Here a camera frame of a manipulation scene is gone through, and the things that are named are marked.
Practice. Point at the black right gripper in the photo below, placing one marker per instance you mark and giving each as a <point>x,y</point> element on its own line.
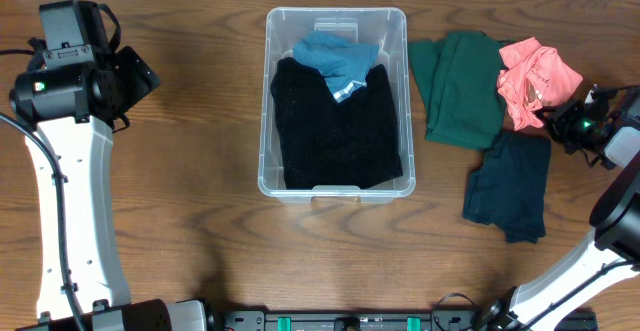
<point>554,118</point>

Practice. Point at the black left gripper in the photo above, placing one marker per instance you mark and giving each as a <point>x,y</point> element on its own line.
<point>138,76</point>

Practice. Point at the pink printed t-shirt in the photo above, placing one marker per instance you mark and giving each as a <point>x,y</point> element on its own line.
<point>535,77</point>

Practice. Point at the dark navy garment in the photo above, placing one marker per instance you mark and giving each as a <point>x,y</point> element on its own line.
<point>508,189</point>

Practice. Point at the dark green garment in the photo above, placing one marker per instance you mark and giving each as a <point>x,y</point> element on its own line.
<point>457,79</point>

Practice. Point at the light blue denim garment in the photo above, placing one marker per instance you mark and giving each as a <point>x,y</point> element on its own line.
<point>344,65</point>

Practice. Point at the black sparkly knit garment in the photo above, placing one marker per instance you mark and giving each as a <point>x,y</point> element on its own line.
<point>323,142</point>

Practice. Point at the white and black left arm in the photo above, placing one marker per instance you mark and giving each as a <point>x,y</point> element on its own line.
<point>71,100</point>

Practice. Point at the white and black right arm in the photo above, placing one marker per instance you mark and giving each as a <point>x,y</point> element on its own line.
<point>608,254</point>

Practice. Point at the clear plastic storage bin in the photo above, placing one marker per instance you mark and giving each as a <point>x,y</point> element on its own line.
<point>383,26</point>

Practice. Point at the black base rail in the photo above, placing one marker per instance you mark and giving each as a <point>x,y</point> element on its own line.
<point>255,320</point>

